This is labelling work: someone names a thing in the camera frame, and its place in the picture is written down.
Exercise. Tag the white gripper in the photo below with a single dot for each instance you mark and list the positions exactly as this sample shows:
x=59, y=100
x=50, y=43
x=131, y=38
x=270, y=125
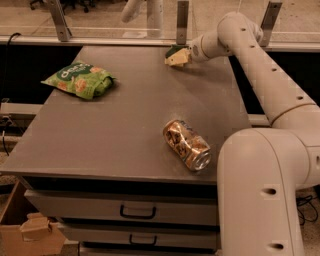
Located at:
x=196, y=51

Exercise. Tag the green rice chip bag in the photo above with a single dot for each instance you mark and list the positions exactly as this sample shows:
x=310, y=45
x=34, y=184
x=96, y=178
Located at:
x=81, y=79

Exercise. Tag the green and yellow sponge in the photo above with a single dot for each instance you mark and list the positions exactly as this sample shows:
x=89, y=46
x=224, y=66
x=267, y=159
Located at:
x=176, y=56

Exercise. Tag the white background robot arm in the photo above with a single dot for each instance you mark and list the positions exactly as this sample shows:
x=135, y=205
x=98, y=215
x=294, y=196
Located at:
x=154, y=15

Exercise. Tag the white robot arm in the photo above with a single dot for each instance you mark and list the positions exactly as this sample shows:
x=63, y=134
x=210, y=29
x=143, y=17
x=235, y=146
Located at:
x=259, y=170

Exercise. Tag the crushed gold soda can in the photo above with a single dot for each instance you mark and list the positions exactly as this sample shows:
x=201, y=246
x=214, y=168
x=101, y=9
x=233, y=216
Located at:
x=192, y=149

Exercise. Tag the grey drawer cabinet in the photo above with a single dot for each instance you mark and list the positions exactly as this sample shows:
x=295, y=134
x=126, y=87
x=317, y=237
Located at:
x=80, y=161

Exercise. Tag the black office chair base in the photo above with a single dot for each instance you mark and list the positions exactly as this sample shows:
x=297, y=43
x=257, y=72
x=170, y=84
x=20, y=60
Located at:
x=85, y=4

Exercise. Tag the brown cardboard box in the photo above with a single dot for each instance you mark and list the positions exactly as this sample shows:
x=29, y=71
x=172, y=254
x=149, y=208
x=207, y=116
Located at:
x=25, y=231

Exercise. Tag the middle metal bracket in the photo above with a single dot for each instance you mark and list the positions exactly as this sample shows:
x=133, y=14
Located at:
x=182, y=21

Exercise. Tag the metal bracket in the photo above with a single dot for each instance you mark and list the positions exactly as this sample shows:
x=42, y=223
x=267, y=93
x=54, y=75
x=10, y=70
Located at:
x=269, y=20
x=182, y=21
x=56, y=10

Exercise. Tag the right metal bracket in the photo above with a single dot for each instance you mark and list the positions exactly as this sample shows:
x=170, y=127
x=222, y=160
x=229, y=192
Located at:
x=269, y=20

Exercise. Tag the left metal bracket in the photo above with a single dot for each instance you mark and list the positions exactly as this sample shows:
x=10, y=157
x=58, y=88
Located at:
x=56, y=10

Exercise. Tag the top drawer black handle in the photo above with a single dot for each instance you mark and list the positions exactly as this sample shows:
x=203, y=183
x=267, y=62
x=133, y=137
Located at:
x=137, y=213

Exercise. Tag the drawer black handle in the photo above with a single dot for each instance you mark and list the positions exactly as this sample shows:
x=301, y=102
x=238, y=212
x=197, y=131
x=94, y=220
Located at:
x=143, y=240
x=137, y=213

